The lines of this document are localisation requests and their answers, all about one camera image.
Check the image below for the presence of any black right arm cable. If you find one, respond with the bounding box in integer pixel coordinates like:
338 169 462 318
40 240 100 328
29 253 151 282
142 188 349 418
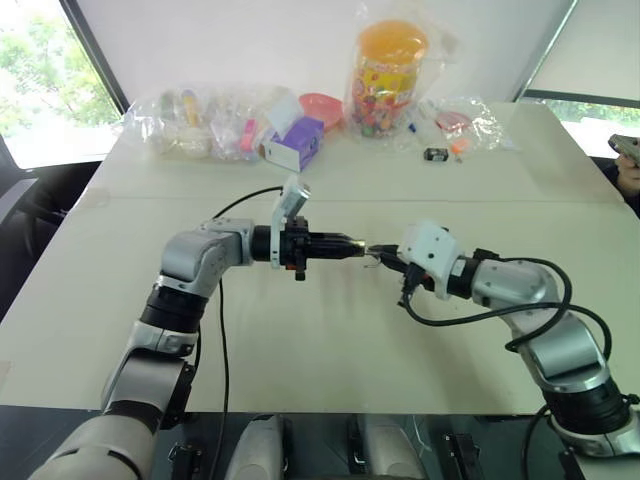
403 256 614 354

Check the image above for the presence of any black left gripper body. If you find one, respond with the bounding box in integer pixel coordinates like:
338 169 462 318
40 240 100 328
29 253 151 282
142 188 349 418
279 217 315 282

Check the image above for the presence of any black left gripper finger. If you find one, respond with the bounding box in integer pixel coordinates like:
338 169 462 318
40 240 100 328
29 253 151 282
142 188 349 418
310 245 358 262
310 231 358 248

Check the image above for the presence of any small clear bag with red item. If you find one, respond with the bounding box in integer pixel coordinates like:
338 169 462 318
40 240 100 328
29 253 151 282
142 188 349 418
409 94 507 152

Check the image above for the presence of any silver rounded robot leg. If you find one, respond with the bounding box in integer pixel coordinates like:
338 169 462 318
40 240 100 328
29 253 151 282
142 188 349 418
348 414 427 480
233 414 296 480

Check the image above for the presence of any dark chair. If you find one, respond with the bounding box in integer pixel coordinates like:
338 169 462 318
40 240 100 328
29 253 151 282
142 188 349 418
0 132 40 237

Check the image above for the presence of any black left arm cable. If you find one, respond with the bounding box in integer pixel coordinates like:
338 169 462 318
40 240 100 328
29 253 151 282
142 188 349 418
192 185 287 480

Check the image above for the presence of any bystander dark sleeve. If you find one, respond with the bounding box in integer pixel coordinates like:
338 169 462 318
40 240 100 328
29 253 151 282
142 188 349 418
601 158 640 217

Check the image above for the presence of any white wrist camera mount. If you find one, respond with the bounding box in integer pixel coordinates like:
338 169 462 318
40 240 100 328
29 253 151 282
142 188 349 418
398 219 459 301
269 174 313 271

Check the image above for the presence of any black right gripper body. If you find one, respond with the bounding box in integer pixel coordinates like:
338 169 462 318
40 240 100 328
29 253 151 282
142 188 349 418
397 260 437 308

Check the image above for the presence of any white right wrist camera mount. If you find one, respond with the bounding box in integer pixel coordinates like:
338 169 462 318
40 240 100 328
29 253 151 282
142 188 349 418
398 219 459 301

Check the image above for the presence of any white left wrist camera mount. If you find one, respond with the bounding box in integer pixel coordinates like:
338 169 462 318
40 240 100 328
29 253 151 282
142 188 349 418
269 174 313 271

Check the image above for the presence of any pink plastic bowl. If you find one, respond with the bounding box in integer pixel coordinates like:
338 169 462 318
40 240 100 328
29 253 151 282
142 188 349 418
298 92 347 133

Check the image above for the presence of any yellow tube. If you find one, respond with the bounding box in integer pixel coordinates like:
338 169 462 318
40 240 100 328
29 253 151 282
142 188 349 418
181 89 202 127

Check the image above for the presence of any large clear bag of items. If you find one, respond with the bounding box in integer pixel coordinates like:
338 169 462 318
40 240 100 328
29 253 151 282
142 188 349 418
121 81 302 162

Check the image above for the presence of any clear bag around jar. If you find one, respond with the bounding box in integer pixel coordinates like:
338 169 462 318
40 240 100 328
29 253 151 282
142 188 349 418
341 0 462 147

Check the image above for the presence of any purple and white box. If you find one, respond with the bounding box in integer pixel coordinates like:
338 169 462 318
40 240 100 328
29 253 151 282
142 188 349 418
259 115 324 174

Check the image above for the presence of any clear jar with orange lid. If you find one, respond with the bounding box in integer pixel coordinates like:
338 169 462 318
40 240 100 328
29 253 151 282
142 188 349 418
344 19 431 139

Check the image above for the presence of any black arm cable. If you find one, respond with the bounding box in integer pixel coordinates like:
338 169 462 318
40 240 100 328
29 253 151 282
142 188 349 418
192 185 287 480
403 256 614 354

